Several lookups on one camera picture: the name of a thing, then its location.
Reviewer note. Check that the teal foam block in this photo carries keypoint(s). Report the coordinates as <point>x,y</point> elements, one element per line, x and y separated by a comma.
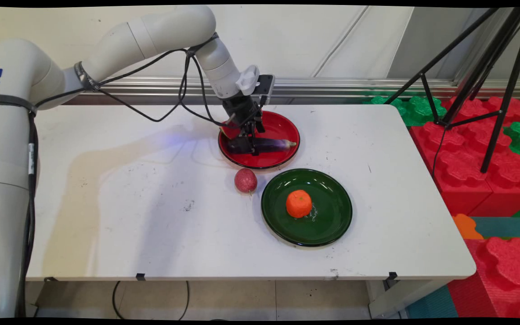
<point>431,304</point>

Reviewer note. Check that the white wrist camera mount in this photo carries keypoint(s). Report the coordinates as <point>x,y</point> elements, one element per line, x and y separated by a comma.
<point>247,79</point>

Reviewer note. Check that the teal foam mat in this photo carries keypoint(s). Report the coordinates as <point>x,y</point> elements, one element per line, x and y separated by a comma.
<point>506,227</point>

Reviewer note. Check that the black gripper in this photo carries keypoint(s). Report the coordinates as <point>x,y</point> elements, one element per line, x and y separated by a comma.
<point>242,109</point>

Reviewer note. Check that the large red foam blocks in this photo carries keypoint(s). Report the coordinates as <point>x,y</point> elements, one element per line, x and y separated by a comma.
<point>458,167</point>

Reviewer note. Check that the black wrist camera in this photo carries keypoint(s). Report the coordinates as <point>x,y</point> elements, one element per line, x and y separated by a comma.
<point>265,85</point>

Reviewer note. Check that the aluminium wall rail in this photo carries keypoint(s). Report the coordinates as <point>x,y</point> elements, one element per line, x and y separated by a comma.
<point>332,85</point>

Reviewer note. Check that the red foam block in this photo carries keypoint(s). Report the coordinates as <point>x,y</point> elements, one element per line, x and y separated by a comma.
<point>503,275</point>

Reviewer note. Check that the orange foam block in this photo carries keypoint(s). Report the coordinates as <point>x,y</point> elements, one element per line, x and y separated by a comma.
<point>466,227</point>

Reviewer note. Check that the red apple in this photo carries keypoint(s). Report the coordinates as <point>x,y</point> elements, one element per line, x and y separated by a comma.
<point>245,180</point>

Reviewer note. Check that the watermelon slice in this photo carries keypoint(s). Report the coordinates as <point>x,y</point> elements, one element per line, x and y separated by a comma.
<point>226,132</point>

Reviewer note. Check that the long purple eggplant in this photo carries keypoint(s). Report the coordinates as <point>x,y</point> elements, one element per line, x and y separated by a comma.
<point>273,144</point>

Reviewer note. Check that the white table leg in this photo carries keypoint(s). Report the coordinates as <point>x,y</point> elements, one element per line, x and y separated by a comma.
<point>400,295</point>

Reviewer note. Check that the dark green enamel plate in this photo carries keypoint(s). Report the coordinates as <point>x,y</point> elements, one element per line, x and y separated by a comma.
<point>327,216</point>

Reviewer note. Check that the red enamel plate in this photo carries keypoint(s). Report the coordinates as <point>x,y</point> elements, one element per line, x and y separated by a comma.
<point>282,128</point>

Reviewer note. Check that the orange mandarin fruit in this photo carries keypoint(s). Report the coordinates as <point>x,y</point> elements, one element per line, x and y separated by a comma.
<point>299,204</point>

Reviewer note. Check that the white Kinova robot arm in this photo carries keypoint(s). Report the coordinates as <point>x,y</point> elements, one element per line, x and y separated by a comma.
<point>16,90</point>

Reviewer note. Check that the black tripod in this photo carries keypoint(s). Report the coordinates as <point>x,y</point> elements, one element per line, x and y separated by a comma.
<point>488,72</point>

